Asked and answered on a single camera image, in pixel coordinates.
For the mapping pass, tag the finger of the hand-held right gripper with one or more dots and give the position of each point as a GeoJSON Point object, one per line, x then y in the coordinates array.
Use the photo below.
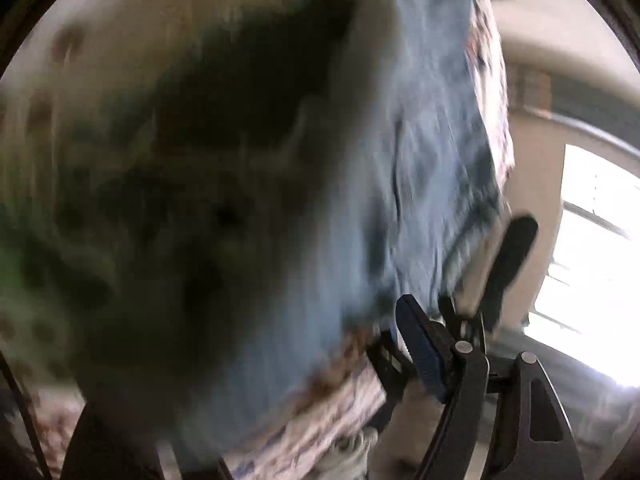
{"type": "Point", "coordinates": [512, 260]}

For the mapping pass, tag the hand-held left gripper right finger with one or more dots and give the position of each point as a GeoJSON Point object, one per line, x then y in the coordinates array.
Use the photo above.
{"type": "Point", "coordinates": [425, 355]}

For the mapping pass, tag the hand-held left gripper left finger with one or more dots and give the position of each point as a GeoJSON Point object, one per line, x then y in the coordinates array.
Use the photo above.
{"type": "Point", "coordinates": [112, 445]}

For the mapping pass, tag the light blue pants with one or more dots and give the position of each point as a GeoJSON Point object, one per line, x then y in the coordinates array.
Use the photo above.
{"type": "Point", "coordinates": [390, 170]}

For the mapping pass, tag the bright window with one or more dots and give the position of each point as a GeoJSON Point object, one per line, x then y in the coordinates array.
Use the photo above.
{"type": "Point", "coordinates": [595, 265]}

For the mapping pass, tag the tan and dark cloth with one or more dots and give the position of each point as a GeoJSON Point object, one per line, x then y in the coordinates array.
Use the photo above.
{"type": "Point", "coordinates": [190, 170]}

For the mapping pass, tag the white dotted blanket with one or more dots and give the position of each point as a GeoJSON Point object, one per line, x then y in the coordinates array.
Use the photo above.
{"type": "Point", "coordinates": [100, 20]}

